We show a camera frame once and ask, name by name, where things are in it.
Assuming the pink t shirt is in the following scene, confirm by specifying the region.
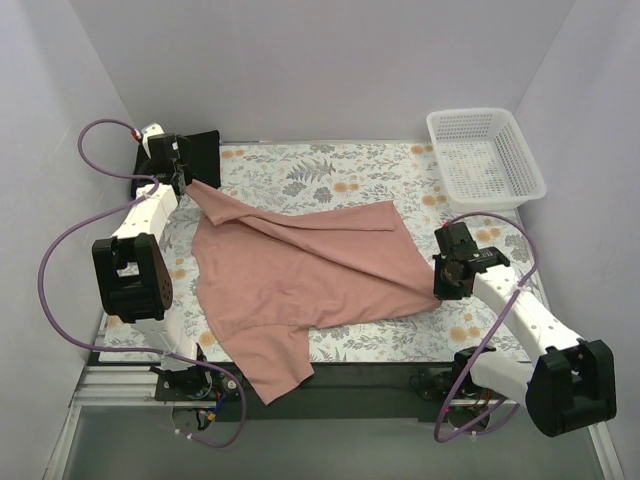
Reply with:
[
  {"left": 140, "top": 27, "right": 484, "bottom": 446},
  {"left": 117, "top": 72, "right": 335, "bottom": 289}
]
[{"left": 187, "top": 182, "right": 439, "bottom": 403}]

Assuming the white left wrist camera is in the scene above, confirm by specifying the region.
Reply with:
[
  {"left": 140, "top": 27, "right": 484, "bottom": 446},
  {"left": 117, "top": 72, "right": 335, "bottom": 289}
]
[{"left": 131, "top": 123, "right": 165, "bottom": 156}]

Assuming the aluminium frame rail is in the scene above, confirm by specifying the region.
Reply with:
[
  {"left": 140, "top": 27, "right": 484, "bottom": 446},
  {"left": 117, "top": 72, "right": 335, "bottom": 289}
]
[{"left": 46, "top": 365, "right": 624, "bottom": 479}]

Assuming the white plastic basket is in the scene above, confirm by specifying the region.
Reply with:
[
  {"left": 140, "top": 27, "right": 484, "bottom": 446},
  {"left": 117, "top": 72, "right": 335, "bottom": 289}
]
[{"left": 426, "top": 108, "right": 547, "bottom": 213}]

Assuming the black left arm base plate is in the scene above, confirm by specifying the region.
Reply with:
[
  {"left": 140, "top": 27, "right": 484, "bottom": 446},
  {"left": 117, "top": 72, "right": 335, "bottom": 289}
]
[{"left": 149, "top": 366, "right": 240, "bottom": 401}]

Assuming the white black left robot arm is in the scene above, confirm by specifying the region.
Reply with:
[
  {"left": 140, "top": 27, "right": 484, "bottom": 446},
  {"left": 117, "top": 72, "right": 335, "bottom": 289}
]
[{"left": 92, "top": 123, "right": 213, "bottom": 400}]

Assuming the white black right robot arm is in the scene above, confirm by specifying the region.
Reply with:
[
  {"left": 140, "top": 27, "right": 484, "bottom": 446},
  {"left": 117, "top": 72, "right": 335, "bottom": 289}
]
[{"left": 434, "top": 219, "right": 617, "bottom": 437}]

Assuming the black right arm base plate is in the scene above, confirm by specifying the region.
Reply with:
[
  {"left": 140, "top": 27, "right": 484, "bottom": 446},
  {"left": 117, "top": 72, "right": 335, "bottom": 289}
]
[{"left": 414, "top": 367, "right": 516, "bottom": 402}]

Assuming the folded black t shirt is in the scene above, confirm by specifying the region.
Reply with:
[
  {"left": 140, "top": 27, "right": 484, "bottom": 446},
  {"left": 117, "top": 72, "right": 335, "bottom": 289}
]
[{"left": 130, "top": 130, "right": 221, "bottom": 199}]

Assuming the floral patterned table mat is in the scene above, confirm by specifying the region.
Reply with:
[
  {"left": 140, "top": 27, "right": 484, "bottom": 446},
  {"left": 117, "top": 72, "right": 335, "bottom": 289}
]
[{"left": 98, "top": 142, "right": 559, "bottom": 365}]

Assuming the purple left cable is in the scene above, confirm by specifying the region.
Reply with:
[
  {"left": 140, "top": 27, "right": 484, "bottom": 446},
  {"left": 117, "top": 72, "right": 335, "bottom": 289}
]
[{"left": 38, "top": 118, "right": 249, "bottom": 448}]

